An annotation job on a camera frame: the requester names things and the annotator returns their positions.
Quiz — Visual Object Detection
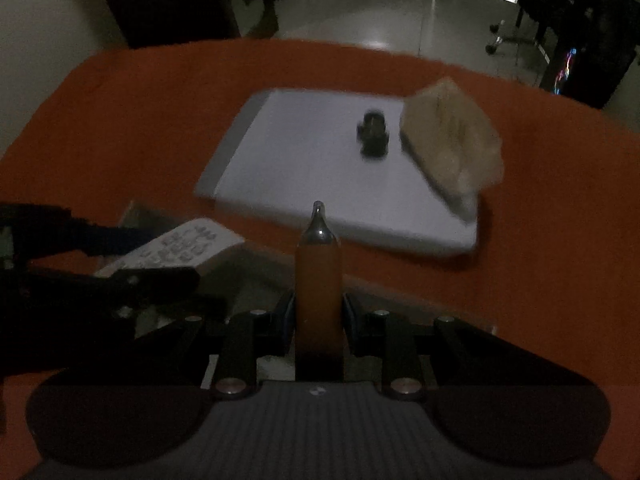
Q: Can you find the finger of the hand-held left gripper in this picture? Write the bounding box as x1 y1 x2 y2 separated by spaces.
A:
100 266 202 322
30 215 153 261

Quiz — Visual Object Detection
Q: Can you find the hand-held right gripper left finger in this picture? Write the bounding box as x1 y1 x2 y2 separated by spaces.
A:
135 290 296 401

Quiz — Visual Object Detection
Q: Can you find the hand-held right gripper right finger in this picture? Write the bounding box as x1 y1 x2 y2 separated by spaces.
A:
341 292 593 401

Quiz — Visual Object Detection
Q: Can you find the white remote control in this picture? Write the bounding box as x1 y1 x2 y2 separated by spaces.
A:
95 217 246 278

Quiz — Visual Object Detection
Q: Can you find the orange cylinder with silver tip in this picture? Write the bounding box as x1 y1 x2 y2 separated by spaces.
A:
295 201 346 381

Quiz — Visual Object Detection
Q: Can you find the white box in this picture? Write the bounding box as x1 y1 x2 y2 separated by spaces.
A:
117 199 498 386

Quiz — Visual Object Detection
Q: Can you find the white box lid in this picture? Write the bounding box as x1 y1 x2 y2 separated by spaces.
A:
194 87 481 258

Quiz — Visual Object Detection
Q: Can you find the orange cloth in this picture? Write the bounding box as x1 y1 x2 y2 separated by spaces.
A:
0 39 640 480

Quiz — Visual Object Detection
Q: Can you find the dark toy figurine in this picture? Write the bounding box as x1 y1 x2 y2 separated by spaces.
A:
356 108 391 161

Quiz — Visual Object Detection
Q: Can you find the beige crumpled pouch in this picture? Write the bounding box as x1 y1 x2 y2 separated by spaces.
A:
398 77 505 223

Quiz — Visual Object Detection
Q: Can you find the dark wooden cabinet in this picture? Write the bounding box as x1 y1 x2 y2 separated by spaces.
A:
87 0 241 51

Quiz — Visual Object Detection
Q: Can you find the computer tower with coloured lights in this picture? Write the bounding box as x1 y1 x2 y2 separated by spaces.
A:
545 10 640 108

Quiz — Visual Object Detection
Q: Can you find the black office chair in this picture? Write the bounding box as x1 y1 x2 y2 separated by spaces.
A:
485 0 601 56

